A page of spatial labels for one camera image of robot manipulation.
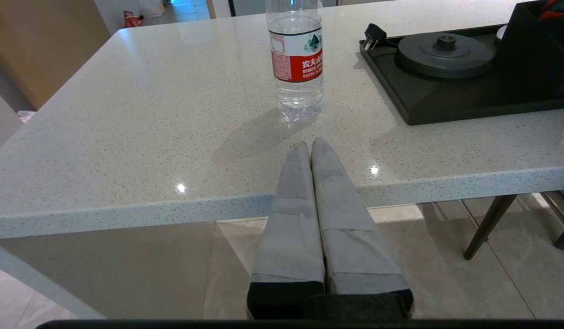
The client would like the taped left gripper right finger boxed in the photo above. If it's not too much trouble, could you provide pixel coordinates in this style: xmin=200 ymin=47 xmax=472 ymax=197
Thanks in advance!
xmin=305 ymin=137 xmax=414 ymax=319

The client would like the clear water bottle green logo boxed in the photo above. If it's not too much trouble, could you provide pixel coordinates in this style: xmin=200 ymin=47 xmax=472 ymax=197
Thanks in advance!
xmin=265 ymin=0 xmax=325 ymax=123

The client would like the black round kettle base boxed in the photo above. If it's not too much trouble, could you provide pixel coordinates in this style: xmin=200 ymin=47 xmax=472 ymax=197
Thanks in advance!
xmin=397 ymin=33 xmax=495 ymax=80

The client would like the white plastic bag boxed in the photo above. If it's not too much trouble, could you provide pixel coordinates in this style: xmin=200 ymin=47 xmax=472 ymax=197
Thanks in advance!
xmin=138 ymin=0 xmax=166 ymax=19

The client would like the red bag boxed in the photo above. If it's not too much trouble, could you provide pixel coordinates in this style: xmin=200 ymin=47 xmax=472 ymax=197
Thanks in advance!
xmin=123 ymin=10 xmax=144 ymax=29

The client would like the black compartment organizer box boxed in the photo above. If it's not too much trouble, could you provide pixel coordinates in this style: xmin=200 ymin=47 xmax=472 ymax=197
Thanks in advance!
xmin=492 ymin=0 xmax=564 ymax=102

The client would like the silver refrigerator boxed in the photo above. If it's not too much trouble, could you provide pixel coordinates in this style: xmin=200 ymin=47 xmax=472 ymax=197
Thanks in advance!
xmin=229 ymin=0 xmax=268 ymax=18

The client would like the dark green red sachet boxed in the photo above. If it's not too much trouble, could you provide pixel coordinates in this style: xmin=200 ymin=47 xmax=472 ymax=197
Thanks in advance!
xmin=538 ymin=0 xmax=564 ymax=20

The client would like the black power plug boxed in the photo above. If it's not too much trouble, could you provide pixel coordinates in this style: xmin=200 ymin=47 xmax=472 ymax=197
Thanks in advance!
xmin=363 ymin=24 xmax=399 ymax=52

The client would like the black rectangular serving tray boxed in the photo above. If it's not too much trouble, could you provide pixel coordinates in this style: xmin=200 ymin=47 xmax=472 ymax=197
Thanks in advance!
xmin=359 ymin=25 xmax=564 ymax=126

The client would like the dark table leg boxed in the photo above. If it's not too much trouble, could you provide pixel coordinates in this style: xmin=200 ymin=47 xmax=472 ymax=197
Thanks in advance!
xmin=463 ymin=194 xmax=520 ymax=261

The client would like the wooden door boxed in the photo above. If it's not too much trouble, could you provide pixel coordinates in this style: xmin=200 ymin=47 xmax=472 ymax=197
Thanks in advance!
xmin=0 ymin=0 xmax=112 ymax=110

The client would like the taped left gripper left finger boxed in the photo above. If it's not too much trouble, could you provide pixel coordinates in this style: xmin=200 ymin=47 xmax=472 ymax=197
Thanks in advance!
xmin=247 ymin=142 xmax=326 ymax=319

